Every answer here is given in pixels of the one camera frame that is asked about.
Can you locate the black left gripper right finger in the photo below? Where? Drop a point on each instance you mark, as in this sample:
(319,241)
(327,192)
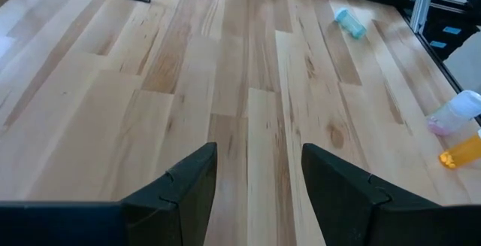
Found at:
(342,208)

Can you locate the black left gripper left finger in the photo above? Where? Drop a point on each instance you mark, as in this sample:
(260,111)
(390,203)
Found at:
(176,208)

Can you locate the small orange pill bottle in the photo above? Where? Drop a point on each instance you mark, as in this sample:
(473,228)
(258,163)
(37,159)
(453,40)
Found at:
(462,152)

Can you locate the clear pill bottle pink capsules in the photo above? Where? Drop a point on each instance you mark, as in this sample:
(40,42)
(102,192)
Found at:
(454,112)

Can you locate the teal pill bottle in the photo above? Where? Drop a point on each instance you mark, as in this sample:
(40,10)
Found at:
(351,24)

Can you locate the silver aluminium post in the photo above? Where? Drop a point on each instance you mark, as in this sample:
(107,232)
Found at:
(422,5)

